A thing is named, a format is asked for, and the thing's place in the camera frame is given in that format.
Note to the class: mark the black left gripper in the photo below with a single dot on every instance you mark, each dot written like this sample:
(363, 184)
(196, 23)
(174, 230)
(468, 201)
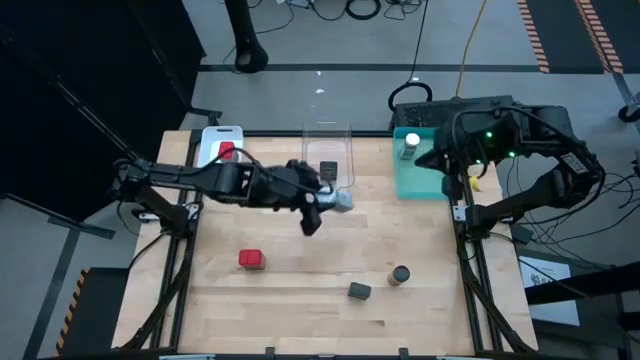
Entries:
(295, 187)

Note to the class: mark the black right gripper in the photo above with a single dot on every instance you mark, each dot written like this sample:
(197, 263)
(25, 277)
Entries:
(465, 145)

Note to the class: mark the white-lid spice jar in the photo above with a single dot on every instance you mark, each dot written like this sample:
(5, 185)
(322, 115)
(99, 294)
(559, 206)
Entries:
(411, 140)
(341, 201)

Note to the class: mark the black spice tin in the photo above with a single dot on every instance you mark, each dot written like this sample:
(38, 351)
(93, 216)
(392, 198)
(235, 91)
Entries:
(328, 171)
(359, 290)

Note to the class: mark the red spice tin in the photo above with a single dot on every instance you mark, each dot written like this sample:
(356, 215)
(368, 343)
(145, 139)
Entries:
(251, 258)
(226, 150)

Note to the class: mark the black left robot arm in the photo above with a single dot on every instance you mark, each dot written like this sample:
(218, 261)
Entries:
(200, 177)

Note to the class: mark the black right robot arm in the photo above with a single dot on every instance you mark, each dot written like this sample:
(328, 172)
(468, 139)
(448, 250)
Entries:
(545, 122)

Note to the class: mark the teal plastic bin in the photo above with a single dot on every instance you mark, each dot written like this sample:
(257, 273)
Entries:
(415, 180)

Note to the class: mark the black perforated computer case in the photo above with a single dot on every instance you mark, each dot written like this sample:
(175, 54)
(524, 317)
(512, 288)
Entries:
(425, 112)

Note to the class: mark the clear plastic bin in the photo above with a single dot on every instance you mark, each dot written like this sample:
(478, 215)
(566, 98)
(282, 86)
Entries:
(340, 150)

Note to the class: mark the dark-lid spice jar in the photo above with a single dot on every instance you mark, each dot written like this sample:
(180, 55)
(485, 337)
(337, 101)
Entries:
(400, 274)

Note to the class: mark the white plastic bin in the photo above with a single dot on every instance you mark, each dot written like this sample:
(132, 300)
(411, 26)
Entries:
(210, 145)

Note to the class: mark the white paper sheet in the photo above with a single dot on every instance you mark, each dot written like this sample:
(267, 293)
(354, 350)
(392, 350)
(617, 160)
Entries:
(542, 272)

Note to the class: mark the black hazard-striped floor mat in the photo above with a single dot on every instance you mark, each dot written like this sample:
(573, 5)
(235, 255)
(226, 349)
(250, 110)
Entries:
(625, 30)
(95, 310)
(555, 25)

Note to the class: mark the black stand leg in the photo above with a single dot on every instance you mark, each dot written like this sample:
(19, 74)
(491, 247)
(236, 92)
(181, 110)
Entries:
(245, 30)

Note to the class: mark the black caster wheel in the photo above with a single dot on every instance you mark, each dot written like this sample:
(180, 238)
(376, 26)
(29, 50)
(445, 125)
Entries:
(629, 114)

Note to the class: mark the black curtain partition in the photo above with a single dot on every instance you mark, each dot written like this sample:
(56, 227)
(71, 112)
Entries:
(75, 75)

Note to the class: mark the black aluminium cross rail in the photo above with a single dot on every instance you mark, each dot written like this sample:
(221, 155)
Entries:
(287, 133)

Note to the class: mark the black aluminium side frame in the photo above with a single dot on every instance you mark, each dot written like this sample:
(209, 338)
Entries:
(176, 325)
(475, 325)

